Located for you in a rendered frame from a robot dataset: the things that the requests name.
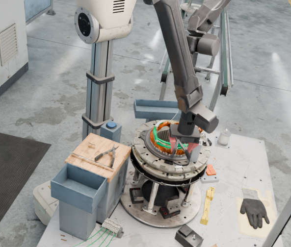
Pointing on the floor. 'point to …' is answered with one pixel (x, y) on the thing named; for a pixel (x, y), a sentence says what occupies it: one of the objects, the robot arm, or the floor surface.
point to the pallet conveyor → (223, 80)
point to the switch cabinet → (2, 46)
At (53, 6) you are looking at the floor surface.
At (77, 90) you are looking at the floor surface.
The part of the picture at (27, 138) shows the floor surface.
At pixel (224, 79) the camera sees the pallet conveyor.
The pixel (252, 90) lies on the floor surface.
